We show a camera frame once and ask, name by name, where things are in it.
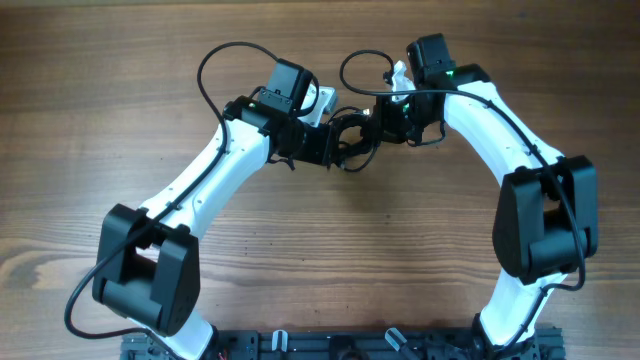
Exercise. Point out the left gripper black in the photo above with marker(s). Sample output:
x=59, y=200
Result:
x=319, y=153

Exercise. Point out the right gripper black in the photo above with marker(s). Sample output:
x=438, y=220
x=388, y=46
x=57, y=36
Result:
x=388, y=131

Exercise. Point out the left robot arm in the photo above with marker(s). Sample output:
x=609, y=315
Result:
x=148, y=267

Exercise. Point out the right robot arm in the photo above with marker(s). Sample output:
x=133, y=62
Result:
x=546, y=222

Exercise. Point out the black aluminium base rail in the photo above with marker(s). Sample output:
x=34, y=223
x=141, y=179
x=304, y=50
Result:
x=442, y=343

